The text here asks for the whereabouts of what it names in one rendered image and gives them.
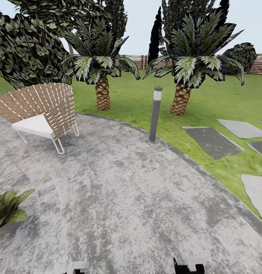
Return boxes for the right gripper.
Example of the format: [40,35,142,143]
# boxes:
[174,258,204,274]

